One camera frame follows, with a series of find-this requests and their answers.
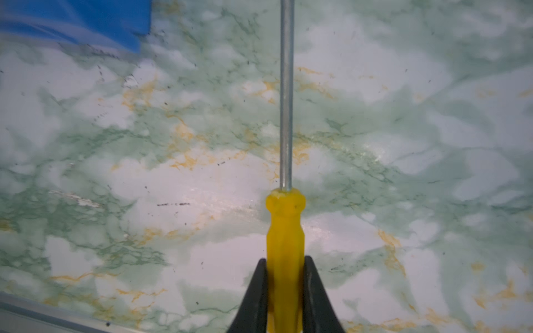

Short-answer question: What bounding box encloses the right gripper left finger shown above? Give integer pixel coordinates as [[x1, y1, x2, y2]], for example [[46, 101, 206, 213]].
[[226, 258, 269, 333]]

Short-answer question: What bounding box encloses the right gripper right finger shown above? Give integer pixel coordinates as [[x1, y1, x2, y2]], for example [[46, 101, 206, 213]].
[[302, 255, 345, 333]]

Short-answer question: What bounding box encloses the yellow handled screwdriver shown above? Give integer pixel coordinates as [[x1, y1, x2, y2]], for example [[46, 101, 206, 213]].
[[266, 1, 305, 332]]

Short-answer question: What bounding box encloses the blue plastic bin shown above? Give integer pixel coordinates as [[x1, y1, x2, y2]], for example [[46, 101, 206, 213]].
[[1, 0, 152, 53]]

